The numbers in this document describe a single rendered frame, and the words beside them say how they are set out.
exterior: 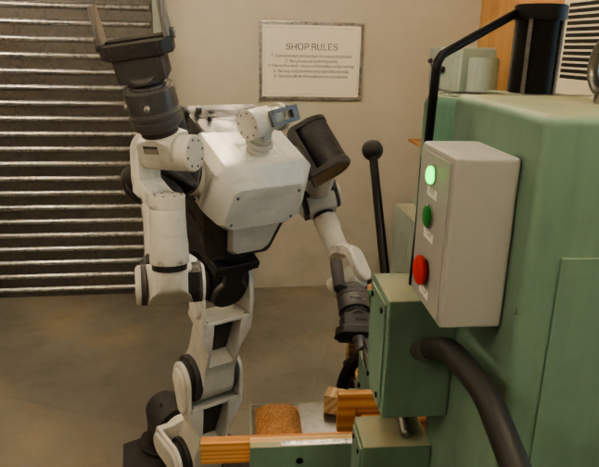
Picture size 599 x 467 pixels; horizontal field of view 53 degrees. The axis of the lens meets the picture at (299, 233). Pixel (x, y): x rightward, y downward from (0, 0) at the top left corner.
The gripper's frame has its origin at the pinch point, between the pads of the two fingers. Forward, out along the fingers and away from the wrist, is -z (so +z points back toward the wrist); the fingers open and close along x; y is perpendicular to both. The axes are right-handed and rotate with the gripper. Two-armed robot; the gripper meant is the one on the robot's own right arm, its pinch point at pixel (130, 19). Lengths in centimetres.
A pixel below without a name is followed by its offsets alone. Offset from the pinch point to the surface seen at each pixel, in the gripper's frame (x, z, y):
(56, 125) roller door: -122, 97, -242
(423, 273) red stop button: 35, 17, 54
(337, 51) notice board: 50, 85, -270
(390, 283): 33, 26, 43
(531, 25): 53, 1, 30
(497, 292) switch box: 41, 17, 57
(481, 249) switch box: 40, 13, 56
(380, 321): 31, 28, 47
